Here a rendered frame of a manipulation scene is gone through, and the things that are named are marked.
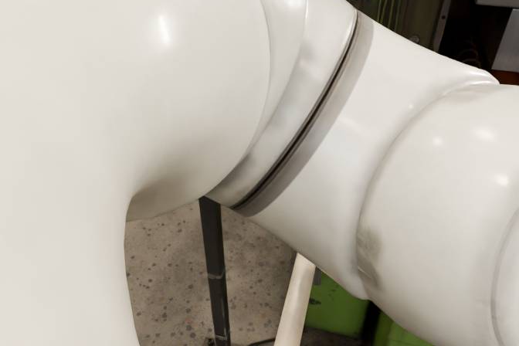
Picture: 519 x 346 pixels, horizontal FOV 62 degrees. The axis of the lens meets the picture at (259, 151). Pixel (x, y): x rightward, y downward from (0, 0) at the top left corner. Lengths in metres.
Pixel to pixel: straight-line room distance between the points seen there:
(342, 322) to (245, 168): 1.39
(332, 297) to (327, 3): 1.31
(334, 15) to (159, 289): 1.60
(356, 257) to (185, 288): 1.55
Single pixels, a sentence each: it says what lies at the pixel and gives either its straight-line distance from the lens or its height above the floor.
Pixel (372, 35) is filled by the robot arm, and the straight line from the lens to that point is 0.17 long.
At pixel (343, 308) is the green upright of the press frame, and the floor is 0.16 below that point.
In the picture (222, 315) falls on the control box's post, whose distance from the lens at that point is 1.20.
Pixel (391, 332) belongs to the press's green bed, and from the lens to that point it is 1.17.
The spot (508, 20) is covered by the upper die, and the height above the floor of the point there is 1.15.
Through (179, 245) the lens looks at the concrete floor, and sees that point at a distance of 1.83.
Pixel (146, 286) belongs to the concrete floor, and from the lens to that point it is 1.73.
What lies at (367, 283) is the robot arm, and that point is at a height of 1.24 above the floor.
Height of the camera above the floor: 1.38
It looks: 37 degrees down
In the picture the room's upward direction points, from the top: straight up
